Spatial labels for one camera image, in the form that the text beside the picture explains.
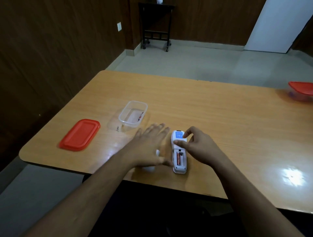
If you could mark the white door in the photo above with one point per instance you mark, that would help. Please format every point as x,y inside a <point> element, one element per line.
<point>276,24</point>

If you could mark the white battery cover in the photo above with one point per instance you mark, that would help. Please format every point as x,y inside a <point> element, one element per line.
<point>149,169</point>

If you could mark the person's black trousers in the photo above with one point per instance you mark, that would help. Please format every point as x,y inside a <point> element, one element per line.
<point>159,210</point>

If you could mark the black wheeled side table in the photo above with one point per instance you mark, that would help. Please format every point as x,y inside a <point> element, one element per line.
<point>156,6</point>

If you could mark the person's left forearm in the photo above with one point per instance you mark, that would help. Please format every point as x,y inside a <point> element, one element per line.
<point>80,202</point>

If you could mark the blank white wall plate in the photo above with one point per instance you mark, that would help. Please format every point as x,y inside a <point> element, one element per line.
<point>119,26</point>

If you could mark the white remote control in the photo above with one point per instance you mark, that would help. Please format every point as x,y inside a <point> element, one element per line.
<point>179,169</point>

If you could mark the red-lidded plastic container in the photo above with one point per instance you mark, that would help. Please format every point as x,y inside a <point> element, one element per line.
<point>129,117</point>
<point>302,98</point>

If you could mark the person's left hand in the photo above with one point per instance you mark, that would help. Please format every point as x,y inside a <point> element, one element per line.
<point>146,149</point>

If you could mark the person's right hand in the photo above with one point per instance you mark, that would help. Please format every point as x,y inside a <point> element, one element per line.
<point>203,149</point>

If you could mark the person's right forearm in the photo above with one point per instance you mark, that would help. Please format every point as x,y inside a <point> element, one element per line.
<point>249,200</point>

